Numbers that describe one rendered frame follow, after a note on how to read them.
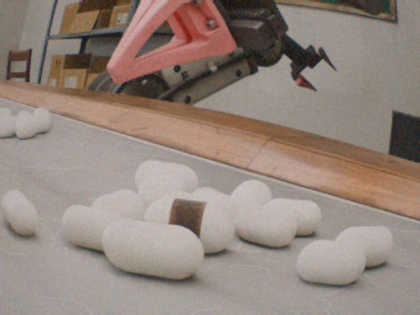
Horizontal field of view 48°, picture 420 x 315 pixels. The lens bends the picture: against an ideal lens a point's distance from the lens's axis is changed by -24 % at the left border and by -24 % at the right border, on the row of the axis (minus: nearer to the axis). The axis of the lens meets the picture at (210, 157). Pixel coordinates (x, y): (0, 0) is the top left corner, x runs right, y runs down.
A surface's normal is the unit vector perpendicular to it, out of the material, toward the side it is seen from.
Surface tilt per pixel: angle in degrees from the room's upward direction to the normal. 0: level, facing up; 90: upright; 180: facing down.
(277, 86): 90
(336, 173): 45
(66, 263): 0
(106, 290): 0
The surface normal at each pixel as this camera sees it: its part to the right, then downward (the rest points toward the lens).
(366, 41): -0.69, 0.05
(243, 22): -0.41, -0.72
